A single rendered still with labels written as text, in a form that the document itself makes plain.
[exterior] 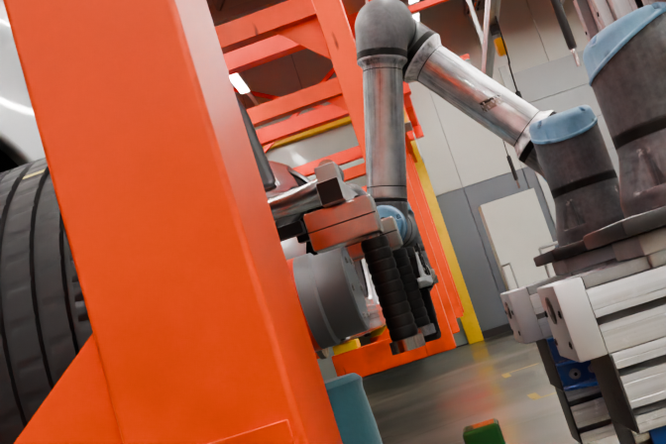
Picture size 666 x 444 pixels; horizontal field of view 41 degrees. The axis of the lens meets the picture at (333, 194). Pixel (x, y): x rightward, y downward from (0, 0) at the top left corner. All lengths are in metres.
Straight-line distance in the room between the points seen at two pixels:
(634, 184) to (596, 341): 0.19
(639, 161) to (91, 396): 0.66
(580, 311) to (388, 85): 0.74
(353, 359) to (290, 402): 4.24
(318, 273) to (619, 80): 0.48
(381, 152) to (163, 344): 0.89
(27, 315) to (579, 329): 0.63
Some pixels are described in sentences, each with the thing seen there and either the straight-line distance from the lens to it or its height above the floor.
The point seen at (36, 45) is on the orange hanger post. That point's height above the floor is 1.13.
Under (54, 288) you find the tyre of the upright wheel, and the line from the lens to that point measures 1.08.
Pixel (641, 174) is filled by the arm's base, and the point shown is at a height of 0.86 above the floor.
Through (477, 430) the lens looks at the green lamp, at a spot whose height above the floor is 0.66.
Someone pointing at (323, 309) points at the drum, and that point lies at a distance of 1.24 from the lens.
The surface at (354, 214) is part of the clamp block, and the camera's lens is 1.10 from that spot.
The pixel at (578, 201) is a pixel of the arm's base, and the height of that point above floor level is 0.88.
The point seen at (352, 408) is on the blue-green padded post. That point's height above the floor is 0.70.
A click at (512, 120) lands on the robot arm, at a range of 1.73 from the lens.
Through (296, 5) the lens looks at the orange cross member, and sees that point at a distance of 5.34.
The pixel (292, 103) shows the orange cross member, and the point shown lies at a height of 2.66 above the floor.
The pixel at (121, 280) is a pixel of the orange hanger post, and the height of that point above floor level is 0.90.
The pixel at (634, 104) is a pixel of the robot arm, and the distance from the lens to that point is 1.09.
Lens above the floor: 0.80
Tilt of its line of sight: 9 degrees up
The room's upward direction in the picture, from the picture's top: 18 degrees counter-clockwise
